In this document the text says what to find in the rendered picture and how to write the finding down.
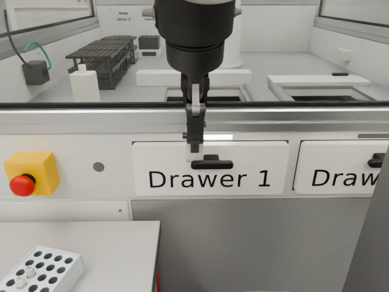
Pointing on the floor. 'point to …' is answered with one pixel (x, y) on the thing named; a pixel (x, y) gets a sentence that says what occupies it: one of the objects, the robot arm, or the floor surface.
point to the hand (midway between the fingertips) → (194, 146)
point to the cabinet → (229, 237)
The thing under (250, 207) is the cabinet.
